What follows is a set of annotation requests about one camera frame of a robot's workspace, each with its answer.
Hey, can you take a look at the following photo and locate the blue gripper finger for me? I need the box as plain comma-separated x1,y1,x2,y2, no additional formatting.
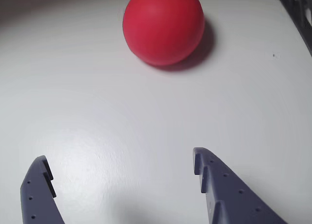
20,155,66,224
192,147,290,224

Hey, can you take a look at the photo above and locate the red ball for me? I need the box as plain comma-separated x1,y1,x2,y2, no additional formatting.
122,0,205,66

